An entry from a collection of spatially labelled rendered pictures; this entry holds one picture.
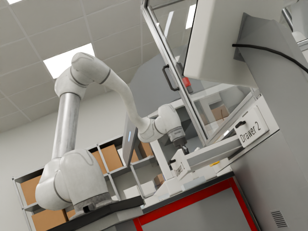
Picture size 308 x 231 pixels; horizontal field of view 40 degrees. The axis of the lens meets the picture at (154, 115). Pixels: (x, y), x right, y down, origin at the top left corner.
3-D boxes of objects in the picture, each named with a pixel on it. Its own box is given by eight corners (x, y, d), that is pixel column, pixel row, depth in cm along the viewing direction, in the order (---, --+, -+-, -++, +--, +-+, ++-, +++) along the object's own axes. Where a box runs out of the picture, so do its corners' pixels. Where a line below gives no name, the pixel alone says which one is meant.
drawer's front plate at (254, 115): (265, 131, 169) (253, 107, 171) (243, 148, 196) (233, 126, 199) (269, 130, 169) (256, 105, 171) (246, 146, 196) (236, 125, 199)
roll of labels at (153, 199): (150, 205, 215) (147, 197, 216) (145, 208, 221) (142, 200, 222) (162, 200, 218) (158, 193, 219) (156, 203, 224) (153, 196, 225)
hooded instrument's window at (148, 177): (165, 180, 288) (139, 120, 298) (144, 206, 457) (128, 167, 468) (308, 122, 311) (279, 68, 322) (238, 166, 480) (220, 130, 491)
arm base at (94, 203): (66, 222, 163) (61, 209, 164) (81, 218, 185) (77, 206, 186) (109, 205, 163) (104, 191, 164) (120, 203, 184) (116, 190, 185)
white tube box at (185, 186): (185, 190, 225) (183, 184, 226) (183, 192, 233) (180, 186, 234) (206, 182, 227) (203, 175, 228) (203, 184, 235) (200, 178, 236)
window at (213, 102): (254, 89, 173) (161, -95, 195) (207, 140, 254) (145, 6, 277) (255, 89, 173) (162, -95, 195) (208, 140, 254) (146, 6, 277)
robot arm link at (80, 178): (87, 198, 166) (68, 146, 170) (62, 211, 177) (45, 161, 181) (117, 188, 178) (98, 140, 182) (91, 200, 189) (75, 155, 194)
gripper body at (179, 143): (171, 143, 241) (178, 158, 239) (173, 140, 233) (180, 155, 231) (183, 138, 243) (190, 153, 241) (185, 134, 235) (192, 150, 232)
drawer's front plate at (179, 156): (187, 171, 193) (178, 149, 195) (178, 181, 220) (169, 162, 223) (191, 170, 193) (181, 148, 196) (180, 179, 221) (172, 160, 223)
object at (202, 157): (189, 167, 195) (184, 155, 196) (180, 176, 219) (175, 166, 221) (265, 136, 203) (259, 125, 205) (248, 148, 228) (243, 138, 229)
